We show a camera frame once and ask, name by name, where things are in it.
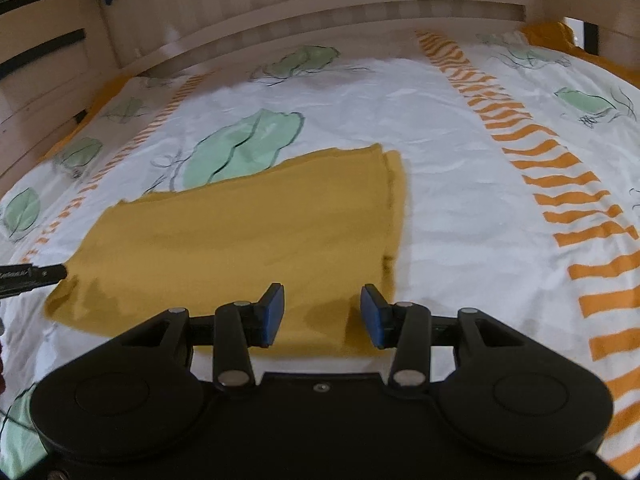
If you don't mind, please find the yellow knit sweater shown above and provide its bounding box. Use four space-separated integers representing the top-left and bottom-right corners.
45 143 410 359

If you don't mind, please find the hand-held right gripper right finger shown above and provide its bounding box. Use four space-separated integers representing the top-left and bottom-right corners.
360 283 528 395

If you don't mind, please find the white leaf print duvet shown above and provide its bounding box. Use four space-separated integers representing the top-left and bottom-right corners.
0 30 640 480

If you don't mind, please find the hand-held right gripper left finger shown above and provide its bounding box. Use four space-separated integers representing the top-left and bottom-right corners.
117 282 286 395

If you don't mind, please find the wooden bed frame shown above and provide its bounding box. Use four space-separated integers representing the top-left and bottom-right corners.
0 0 640 196

